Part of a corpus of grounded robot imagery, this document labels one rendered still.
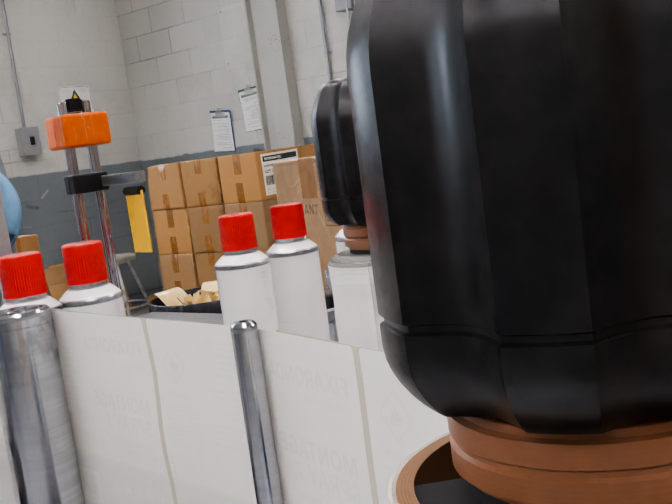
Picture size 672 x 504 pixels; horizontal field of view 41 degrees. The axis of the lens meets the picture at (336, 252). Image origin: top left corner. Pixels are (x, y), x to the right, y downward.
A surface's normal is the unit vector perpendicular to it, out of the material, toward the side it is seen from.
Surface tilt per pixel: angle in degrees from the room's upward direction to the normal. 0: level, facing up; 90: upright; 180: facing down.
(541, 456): 90
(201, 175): 89
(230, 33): 90
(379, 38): 81
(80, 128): 90
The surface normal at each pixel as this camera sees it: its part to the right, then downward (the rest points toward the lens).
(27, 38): 0.77, -0.03
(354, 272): -0.62, 0.22
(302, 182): -0.87, 0.18
